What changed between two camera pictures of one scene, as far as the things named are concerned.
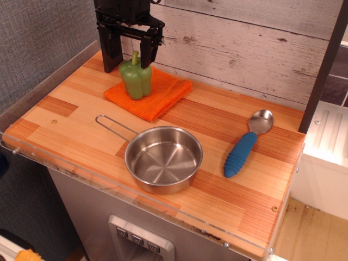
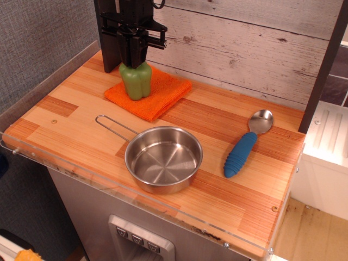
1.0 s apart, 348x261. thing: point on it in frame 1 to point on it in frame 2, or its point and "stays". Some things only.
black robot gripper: (131, 18) to (135, 15)
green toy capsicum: (137, 81) stays
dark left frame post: (110, 23) stays
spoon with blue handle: (260, 121) stays
